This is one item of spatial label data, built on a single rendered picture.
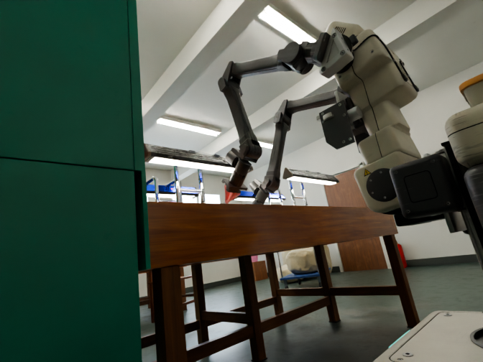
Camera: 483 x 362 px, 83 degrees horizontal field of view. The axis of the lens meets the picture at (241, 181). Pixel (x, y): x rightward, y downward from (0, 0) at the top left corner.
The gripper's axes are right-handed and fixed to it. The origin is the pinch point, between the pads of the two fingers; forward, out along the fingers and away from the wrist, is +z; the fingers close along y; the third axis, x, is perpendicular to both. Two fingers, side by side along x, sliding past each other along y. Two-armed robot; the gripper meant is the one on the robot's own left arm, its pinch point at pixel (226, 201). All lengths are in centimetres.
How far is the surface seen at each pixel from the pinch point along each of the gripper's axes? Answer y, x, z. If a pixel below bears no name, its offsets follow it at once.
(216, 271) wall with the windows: -367, -303, 417
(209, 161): -3.2, -26.7, -5.7
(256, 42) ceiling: -142, -217, -84
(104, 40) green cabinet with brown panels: 55, -18, -42
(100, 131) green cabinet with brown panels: 56, 4, -22
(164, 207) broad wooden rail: 37.1, 15.7, -7.3
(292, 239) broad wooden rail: -19.4, 25.3, 0.9
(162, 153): 21.9, -26.9, -5.7
